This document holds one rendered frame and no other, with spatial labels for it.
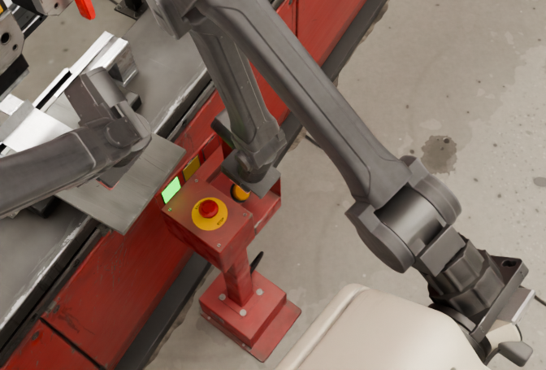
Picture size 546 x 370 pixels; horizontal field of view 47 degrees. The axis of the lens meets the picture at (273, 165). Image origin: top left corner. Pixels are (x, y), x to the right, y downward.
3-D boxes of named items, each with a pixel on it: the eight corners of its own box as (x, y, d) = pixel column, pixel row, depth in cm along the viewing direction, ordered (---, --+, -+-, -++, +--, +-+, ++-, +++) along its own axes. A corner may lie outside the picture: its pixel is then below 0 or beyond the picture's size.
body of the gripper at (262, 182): (240, 144, 124) (246, 129, 117) (280, 176, 124) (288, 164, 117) (218, 167, 122) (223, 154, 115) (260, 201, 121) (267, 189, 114)
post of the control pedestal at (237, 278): (242, 307, 184) (227, 234, 137) (227, 297, 186) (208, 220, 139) (253, 293, 186) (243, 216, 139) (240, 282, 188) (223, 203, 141)
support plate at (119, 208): (123, 236, 102) (122, 233, 101) (1, 165, 109) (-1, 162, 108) (187, 152, 109) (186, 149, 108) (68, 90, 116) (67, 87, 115)
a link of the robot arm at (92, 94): (75, 182, 82) (119, 148, 79) (22, 109, 81) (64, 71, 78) (123, 157, 93) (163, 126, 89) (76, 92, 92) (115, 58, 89)
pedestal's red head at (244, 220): (224, 274, 133) (216, 241, 117) (168, 232, 138) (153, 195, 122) (282, 205, 141) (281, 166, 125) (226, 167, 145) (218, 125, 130)
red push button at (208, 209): (210, 228, 126) (209, 220, 123) (196, 216, 127) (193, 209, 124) (223, 213, 127) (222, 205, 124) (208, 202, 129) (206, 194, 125)
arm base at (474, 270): (478, 346, 71) (531, 267, 75) (438, 296, 69) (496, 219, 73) (427, 332, 79) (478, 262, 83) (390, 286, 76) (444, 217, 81)
